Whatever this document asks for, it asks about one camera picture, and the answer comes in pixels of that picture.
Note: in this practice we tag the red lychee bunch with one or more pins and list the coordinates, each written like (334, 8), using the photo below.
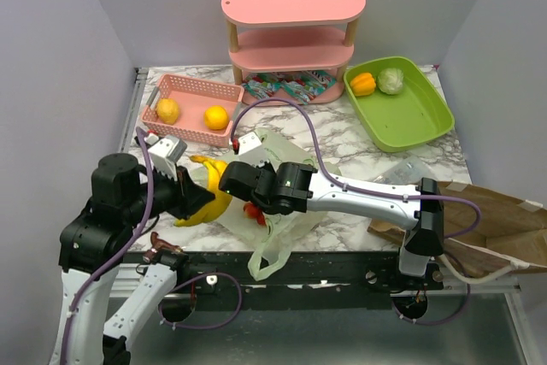
(253, 212)

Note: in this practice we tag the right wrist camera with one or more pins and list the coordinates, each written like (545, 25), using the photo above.
(249, 149)

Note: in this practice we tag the orange fruit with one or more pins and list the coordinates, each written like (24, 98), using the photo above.
(216, 118)

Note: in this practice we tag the green cabbage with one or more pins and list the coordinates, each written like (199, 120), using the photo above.
(390, 81)

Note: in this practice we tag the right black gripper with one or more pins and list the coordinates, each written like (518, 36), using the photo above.
(267, 167)

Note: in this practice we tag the yellow lemon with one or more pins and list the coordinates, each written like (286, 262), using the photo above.
(167, 110)

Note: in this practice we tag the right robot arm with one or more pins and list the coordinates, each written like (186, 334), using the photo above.
(296, 187)

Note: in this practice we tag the clear plastic container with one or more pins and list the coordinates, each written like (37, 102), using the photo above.
(408, 171)

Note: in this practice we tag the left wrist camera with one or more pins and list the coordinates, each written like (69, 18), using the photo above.
(165, 153)

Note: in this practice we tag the cherry mint candy packet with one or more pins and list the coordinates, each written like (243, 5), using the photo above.
(261, 86)

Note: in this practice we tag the yellow bell pepper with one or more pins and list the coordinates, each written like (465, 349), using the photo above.
(363, 85)

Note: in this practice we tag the pink three-tier shelf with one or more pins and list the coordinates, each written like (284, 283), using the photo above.
(267, 36)

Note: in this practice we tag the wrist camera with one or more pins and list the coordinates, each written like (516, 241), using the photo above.
(165, 153)
(249, 149)

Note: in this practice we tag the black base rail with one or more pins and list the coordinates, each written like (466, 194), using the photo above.
(309, 280)

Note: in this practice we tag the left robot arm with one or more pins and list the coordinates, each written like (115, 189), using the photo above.
(124, 195)

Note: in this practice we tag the avocado print plastic bag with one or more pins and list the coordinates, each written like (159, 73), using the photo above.
(272, 243)

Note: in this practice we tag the pink perforated basket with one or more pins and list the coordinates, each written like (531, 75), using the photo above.
(193, 97)

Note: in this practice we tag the brown paper bag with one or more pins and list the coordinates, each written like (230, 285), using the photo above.
(510, 228)

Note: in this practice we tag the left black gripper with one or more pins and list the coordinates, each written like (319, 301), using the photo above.
(191, 197)

